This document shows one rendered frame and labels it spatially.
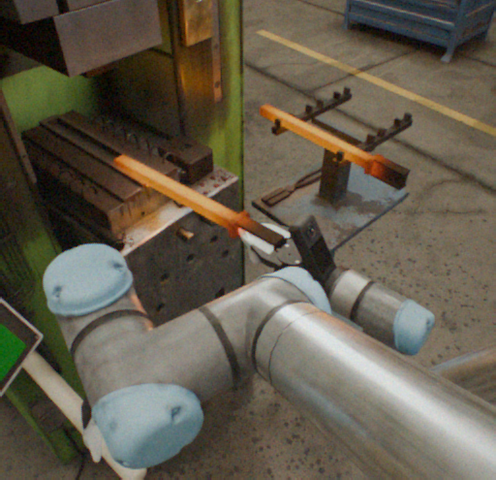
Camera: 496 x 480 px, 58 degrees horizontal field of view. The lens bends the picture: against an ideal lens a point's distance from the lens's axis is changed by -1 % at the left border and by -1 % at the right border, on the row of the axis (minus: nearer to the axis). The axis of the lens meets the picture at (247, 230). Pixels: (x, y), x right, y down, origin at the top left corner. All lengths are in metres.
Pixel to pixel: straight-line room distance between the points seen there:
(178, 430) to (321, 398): 0.12
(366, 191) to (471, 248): 1.14
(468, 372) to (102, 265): 0.42
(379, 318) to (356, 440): 0.44
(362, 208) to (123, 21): 0.85
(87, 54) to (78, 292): 0.51
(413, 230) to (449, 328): 0.61
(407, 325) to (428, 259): 1.66
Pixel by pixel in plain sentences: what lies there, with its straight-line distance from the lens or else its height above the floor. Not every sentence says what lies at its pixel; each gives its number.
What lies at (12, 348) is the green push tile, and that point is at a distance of 0.78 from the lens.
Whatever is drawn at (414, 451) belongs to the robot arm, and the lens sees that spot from 0.26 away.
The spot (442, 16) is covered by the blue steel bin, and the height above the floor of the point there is 0.34.
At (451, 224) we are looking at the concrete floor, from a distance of 2.60.
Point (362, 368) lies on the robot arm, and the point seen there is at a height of 1.33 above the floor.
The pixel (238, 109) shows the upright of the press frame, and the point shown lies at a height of 0.93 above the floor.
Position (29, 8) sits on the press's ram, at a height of 1.38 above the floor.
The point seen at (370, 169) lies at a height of 0.98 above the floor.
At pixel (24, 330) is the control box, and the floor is 0.99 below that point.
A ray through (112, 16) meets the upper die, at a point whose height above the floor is 1.34.
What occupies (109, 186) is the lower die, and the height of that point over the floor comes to 0.99.
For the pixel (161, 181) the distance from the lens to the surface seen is 0.97.
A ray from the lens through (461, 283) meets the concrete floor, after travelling 2.30.
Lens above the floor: 1.58
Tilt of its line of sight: 43 degrees down
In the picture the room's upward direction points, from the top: straight up
